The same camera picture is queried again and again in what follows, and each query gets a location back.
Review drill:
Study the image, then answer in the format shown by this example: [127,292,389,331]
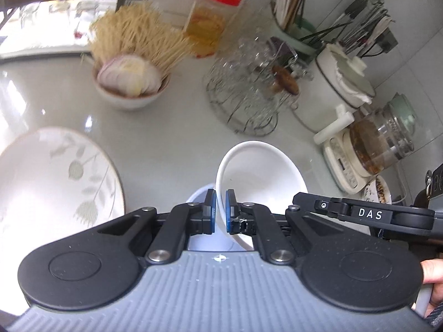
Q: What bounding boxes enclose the glass kettle on base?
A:
[314,94,418,195]

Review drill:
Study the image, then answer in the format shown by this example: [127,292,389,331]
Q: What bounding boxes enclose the red lid glass jar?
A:
[184,0,242,58]

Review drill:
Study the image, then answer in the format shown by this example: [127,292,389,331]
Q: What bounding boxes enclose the right hand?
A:
[421,259,443,316]

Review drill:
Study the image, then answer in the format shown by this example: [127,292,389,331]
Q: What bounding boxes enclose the wire rack with glass cups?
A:
[204,37,313,137]

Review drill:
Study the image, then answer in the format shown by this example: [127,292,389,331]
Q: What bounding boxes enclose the hanging utensils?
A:
[301,0,398,58]

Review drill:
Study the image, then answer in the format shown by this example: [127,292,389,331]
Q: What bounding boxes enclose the small dish with spices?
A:
[362,175,392,204]

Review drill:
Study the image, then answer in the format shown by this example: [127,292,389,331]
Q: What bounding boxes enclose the large white bowl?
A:
[215,141,308,252]

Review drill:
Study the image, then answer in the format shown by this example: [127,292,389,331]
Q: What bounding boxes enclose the white leaf pattern plate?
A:
[1,127,125,238]

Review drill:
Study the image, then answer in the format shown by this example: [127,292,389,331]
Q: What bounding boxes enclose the bowl of garlic and noodles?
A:
[89,0,192,111]

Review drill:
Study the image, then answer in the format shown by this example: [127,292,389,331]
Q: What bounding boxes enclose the glass tumbler right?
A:
[74,0,99,40]

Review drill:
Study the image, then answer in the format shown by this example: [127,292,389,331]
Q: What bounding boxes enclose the glass tumbler middle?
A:
[48,0,71,16]

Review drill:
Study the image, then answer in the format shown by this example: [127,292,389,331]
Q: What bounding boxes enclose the white electric cooker pot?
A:
[294,43,375,133]

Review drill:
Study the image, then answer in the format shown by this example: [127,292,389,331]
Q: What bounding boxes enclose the glass tumbler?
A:
[48,0,71,16]
[74,0,99,40]

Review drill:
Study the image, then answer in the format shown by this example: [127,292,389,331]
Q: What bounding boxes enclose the chopstick holder with chopsticks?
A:
[270,0,316,58]

